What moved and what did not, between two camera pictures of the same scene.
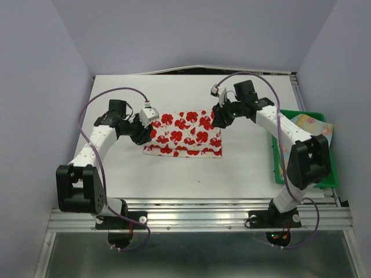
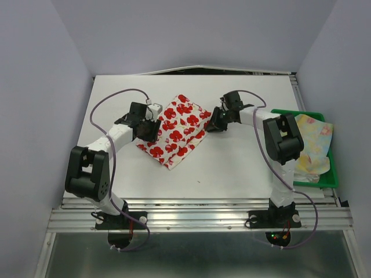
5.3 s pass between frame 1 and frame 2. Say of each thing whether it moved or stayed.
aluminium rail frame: stayed
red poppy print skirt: moved
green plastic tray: stayed
